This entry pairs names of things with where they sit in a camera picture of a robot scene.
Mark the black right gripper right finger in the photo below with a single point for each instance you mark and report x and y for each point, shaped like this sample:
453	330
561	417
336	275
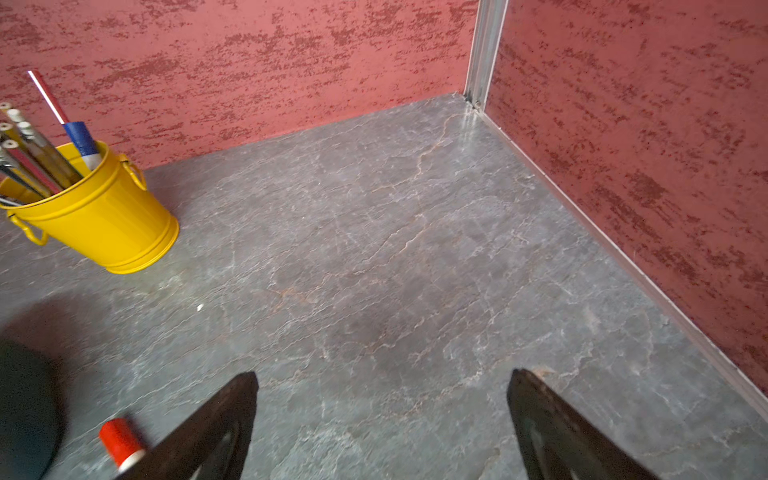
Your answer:
557	442

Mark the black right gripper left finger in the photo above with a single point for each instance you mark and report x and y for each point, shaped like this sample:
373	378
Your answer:
212	443

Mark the teal plastic storage box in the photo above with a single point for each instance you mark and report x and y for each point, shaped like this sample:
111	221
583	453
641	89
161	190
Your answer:
30	420

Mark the red white marker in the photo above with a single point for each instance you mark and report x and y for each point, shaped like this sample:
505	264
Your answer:
121	443

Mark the yellow pen cup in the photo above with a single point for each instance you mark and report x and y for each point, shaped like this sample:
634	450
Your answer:
109	217

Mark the red pencil in cup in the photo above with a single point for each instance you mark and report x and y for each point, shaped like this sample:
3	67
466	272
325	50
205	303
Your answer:
28	166

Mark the pencil with white tip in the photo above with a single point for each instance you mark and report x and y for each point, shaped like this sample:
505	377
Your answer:
39	148

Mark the aluminium corner post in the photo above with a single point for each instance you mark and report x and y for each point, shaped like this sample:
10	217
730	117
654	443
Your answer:
486	39

